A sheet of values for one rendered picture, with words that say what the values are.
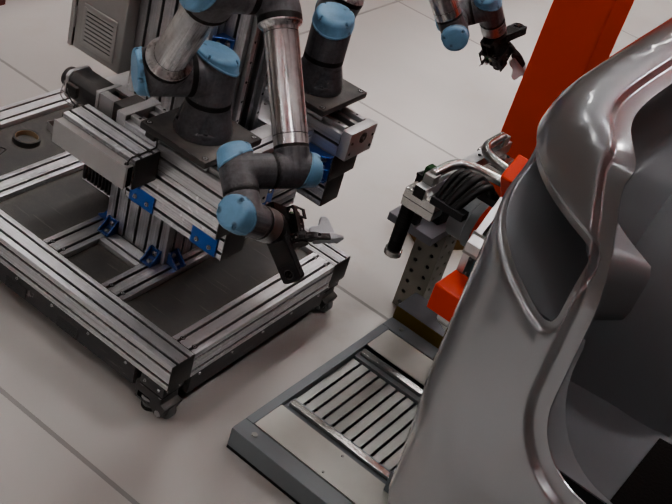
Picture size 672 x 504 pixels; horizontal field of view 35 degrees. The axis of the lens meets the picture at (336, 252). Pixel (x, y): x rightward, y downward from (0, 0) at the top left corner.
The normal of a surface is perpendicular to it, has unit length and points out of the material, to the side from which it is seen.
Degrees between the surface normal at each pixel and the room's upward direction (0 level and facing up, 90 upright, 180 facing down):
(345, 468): 0
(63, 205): 0
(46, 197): 0
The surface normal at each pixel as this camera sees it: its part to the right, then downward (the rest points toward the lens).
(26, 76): 0.25, -0.78
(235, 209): -0.44, -0.16
